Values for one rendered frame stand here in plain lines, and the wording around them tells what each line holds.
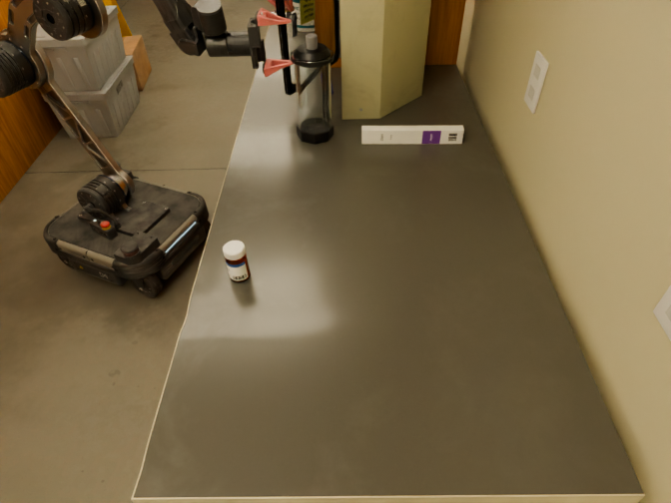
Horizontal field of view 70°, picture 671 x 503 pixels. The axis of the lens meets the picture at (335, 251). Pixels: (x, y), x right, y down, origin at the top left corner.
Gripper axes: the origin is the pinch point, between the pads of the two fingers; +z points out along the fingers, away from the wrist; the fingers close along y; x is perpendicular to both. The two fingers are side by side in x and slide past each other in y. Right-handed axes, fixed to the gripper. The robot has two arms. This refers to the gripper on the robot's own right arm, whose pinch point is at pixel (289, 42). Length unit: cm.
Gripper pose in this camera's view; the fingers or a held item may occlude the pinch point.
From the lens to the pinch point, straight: 127.0
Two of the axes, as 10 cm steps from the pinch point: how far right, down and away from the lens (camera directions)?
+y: -0.2, -7.3, -6.8
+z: 10.0, -0.1, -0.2
